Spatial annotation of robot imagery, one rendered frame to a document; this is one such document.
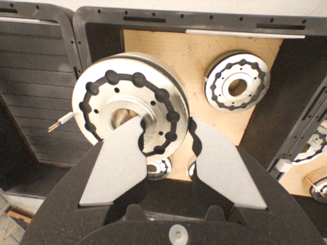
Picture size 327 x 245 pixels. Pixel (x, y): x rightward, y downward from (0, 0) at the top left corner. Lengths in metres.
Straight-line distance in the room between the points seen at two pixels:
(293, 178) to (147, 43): 0.48
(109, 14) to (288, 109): 0.26
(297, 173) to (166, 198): 0.34
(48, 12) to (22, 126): 0.36
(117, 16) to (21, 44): 0.26
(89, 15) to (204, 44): 0.17
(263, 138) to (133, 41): 0.29
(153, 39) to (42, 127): 0.36
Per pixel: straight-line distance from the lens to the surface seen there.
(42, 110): 0.46
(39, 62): 0.40
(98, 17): 0.20
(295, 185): 0.55
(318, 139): 0.40
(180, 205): 0.42
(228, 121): 0.34
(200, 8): 0.42
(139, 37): 0.29
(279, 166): 0.29
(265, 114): 0.31
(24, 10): 0.25
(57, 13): 0.23
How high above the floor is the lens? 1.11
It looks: 59 degrees down
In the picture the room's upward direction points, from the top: 168 degrees counter-clockwise
